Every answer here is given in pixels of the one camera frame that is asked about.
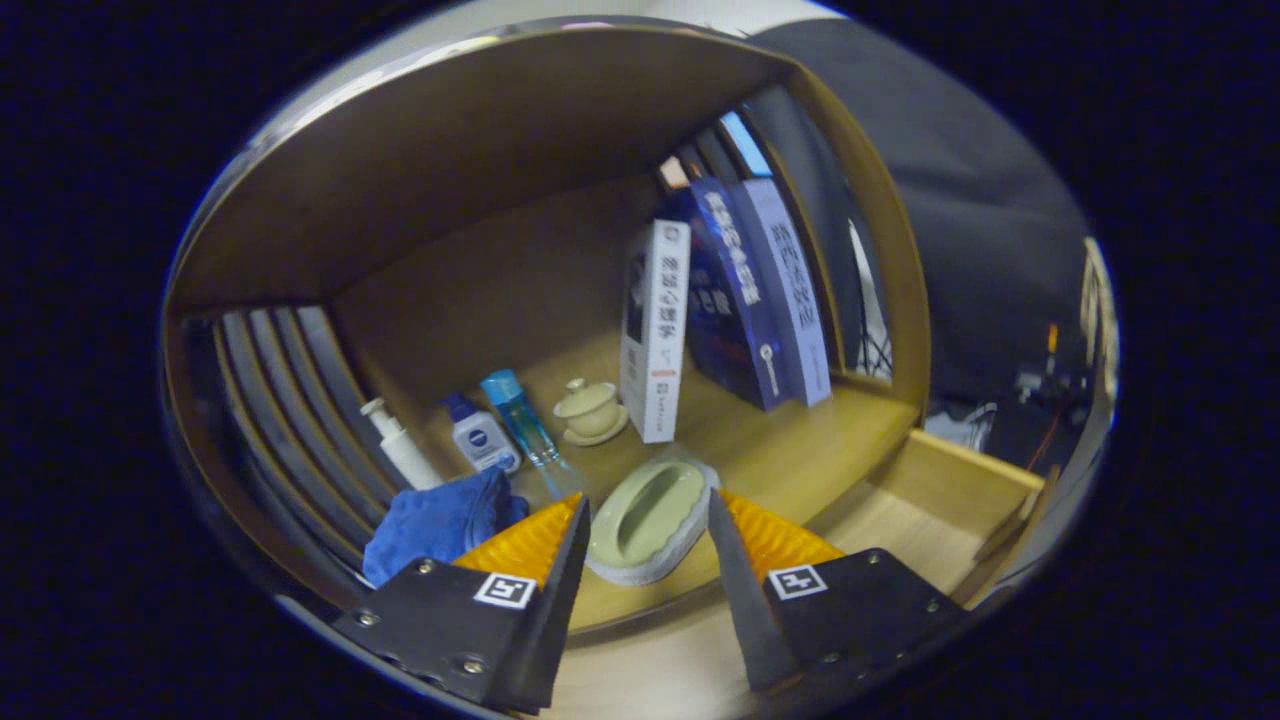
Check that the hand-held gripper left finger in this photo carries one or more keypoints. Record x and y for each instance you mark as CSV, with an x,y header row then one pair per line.
x,y
530,620

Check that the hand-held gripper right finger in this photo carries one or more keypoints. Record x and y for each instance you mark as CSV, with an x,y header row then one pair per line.
x,y
760,610

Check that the wooden countertop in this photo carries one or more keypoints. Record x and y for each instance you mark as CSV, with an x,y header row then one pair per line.
x,y
760,450

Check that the wooden cabinet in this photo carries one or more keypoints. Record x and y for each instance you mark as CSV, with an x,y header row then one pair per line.
x,y
450,150

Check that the blue rolled towel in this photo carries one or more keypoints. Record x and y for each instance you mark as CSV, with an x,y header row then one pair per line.
x,y
440,525

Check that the white bottle with blue cap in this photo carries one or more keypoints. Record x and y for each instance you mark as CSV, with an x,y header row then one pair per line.
x,y
482,440

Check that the clear blue bottle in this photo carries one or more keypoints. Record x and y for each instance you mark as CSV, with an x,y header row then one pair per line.
x,y
522,420

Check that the white pump bottle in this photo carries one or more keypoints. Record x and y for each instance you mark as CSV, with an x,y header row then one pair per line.
x,y
405,455

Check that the cream lidded teacup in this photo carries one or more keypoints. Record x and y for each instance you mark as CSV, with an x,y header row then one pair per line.
x,y
590,410

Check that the white book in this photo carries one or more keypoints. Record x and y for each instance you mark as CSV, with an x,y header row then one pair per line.
x,y
655,330

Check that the metal light stand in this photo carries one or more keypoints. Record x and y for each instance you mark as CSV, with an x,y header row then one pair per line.
x,y
870,330

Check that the dark blue book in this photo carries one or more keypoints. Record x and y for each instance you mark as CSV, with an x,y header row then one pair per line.
x,y
735,300

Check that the light purple book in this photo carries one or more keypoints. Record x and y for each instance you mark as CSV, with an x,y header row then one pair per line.
x,y
795,290

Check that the black device with orange tip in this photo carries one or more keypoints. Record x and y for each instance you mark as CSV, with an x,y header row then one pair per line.
x,y
1050,380

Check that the beige bag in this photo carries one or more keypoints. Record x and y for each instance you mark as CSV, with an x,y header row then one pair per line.
x,y
1098,320

